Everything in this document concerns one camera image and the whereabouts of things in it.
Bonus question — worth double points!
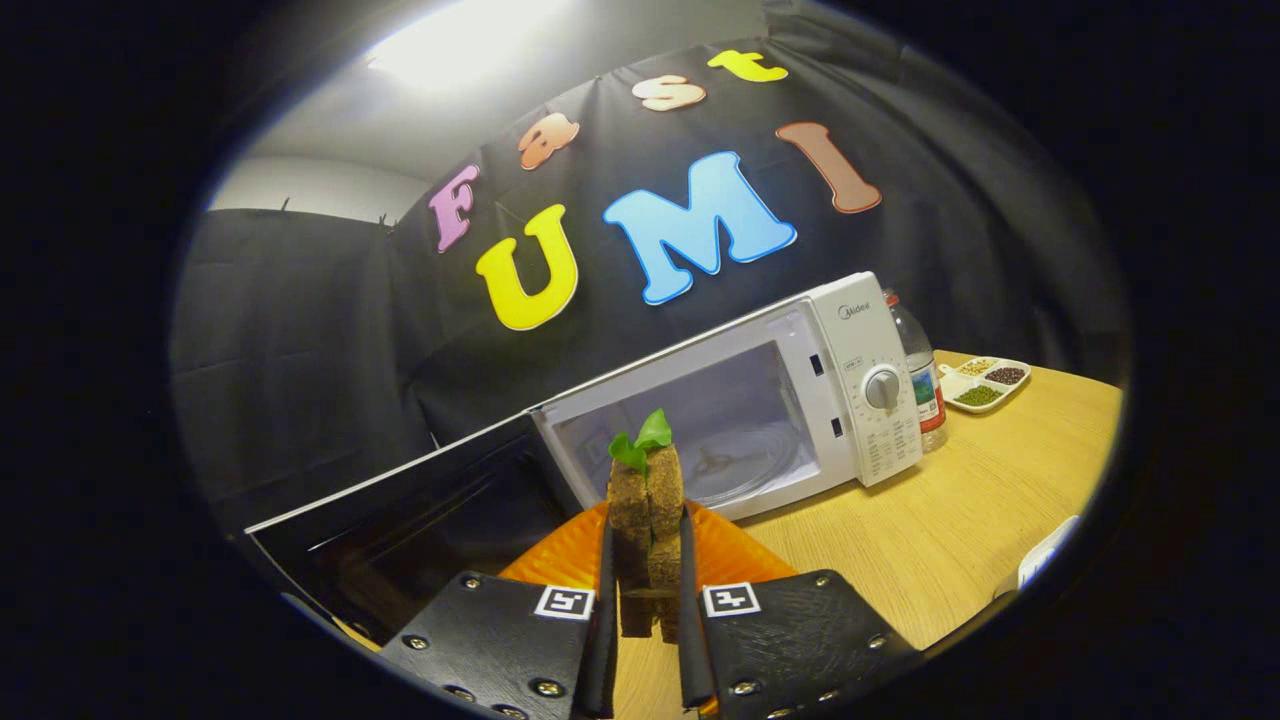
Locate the brown sandwich with lettuce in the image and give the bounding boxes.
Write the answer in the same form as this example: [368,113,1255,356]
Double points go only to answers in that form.
[606,408,687,641]

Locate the clear water bottle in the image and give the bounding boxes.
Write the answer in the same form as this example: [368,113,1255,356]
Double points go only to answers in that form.
[884,288,949,453]

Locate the white divided dish with beans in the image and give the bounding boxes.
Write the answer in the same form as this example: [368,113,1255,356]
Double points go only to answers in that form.
[938,356,1033,415]

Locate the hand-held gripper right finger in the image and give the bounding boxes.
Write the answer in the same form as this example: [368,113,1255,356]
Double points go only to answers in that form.
[678,500,916,720]

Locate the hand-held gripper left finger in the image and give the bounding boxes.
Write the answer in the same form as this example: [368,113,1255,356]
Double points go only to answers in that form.
[380,503,619,720]

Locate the white plate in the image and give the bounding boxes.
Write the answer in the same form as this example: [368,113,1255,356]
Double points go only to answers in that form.
[995,515,1081,601]

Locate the black backdrop cloth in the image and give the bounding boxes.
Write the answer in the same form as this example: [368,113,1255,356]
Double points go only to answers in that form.
[170,20,1131,531]

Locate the large ceiling light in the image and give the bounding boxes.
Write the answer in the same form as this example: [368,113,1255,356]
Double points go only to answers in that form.
[365,0,571,91]

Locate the white microwave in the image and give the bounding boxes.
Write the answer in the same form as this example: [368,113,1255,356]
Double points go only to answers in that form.
[245,272,923,646]

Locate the glass microwave turntable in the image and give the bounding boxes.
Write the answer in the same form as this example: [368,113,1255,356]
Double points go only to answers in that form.
[680,438,803,507]

